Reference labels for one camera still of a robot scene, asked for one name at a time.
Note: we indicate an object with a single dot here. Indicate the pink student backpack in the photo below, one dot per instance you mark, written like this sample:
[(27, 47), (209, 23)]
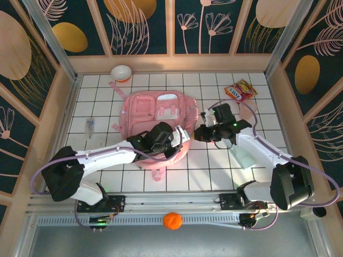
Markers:
[(139, 112)]

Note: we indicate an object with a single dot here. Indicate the translucent pale green case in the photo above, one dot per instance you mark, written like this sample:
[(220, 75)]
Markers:
[(245, 159)]

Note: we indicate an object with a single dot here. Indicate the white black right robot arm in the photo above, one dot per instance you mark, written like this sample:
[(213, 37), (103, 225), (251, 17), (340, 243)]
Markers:
[(257, 147)]

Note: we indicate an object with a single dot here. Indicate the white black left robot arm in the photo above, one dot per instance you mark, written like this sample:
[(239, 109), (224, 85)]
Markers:
[(107, 155)]

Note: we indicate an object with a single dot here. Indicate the red yellow snack bag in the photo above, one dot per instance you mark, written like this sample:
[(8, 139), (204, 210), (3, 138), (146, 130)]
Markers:
[(242, 89)]

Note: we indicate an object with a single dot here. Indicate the translucent pink plastic cup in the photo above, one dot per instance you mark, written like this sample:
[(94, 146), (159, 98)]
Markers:
[(247, 112)]

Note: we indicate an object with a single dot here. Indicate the white orange bowl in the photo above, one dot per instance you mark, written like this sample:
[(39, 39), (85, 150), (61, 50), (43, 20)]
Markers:
[(121, 72)]

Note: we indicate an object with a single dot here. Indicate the orange ball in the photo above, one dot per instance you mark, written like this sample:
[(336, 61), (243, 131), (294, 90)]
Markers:
[(172, 221)]

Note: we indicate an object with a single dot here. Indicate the small circuit board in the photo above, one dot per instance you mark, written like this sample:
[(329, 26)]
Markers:
[(99, 220), (247, 219)]

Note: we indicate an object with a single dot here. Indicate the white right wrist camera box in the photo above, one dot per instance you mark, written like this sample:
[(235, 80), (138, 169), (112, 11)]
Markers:
[(209, 119)]

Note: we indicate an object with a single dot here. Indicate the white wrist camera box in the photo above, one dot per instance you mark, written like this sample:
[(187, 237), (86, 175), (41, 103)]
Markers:
[(209, 119), (182, 135)]

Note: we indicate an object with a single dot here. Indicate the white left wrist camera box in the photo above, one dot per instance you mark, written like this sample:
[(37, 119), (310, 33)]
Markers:
[(182, 135)]

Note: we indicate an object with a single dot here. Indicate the aluminium rail frame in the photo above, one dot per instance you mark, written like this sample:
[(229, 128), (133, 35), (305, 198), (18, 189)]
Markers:
[(171, 199)]

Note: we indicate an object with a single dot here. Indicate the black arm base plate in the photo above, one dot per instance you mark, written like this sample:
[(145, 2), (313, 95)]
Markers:
[(227, 200), (118, 200)]

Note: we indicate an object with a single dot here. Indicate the aluminium frame post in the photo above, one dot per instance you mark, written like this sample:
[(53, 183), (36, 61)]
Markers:
[(51, 40), (286, 34)]

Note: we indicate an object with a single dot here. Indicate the white black external camera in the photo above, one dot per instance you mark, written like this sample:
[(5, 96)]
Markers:
[(316, 212)]

